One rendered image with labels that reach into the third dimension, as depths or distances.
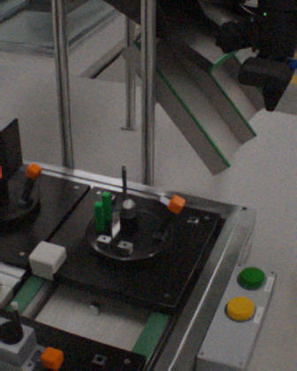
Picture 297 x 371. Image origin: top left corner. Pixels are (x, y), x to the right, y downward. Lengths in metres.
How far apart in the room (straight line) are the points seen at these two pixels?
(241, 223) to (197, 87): 0.30
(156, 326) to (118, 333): 0.07
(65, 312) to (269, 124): 0.83
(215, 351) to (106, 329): 0.18
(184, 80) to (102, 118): 0.43
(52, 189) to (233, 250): 0.35
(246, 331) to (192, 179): 0.54
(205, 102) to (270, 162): 0.29
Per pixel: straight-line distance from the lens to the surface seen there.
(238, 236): 1.03
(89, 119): 1.56
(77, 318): 0.94
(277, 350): 0.99
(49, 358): 0.69
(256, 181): 1.34
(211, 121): 1.18
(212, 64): 1.01
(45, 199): 1.09
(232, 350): 0.84
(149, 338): 0.87
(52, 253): 0.94
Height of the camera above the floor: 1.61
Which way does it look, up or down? 34 degrees down
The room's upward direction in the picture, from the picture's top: straight up
